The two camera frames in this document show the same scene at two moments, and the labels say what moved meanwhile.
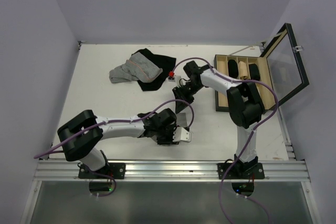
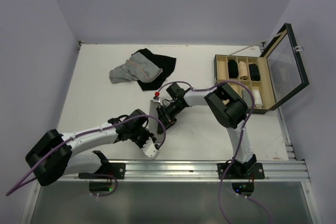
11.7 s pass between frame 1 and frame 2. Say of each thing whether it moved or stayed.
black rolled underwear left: stayed
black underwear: stayed
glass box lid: stayed
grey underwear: moved
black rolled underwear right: stayed
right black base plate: stayed
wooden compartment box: stayed
